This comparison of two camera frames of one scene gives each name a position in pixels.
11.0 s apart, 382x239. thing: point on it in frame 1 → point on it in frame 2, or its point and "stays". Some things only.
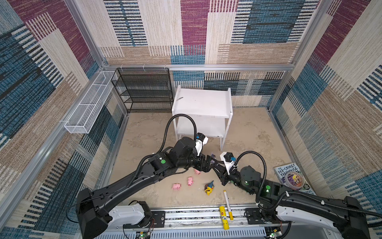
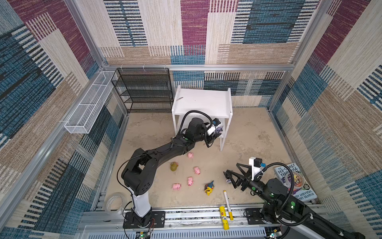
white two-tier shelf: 211,109 stays
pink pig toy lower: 190,180 stays
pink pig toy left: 176,186 stays
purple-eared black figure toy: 213,157 → 219,129
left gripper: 205,168 → 210,139
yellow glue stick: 224,218 stays
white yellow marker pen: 230,212 stays
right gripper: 222,177 → 246,180
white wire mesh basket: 80,120 stays
